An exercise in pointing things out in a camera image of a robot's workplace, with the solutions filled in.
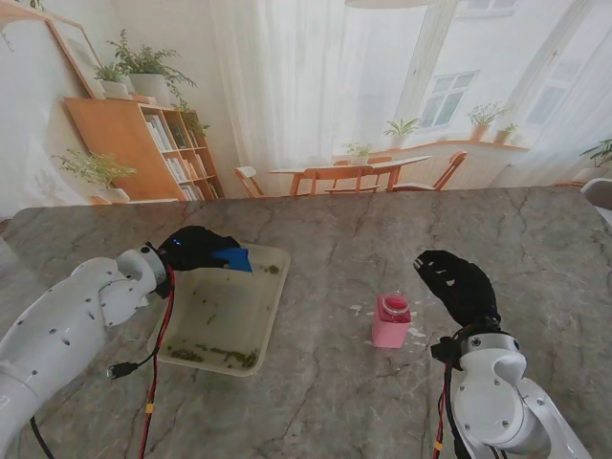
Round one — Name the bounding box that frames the pink square jar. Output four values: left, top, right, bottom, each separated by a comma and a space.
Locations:
371, 292, 412, 349

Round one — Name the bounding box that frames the red and black arm cable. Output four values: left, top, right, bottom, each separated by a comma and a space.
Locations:
31, 267, 177, 459
429, 337, 469, 459

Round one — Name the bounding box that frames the red and black left arm cable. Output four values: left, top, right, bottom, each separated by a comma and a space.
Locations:
31, 267, 177, 459

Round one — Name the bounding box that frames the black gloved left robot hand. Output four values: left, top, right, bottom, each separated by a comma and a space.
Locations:
157, 225, 244, 273

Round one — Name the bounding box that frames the cream baking tray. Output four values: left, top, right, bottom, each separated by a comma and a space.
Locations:
150, 241, 292, 379

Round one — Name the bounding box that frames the red and black right arm cable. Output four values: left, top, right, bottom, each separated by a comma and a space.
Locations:
429, 337, 469, 459

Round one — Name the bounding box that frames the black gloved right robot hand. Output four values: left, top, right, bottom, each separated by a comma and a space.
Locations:
413, 250, 502, 330

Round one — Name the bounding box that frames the printed room scene backdrop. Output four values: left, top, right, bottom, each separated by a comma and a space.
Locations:
0, 0, 612, 211

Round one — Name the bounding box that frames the blue plastic scraper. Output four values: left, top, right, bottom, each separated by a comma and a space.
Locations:
209, 247, 254, 274

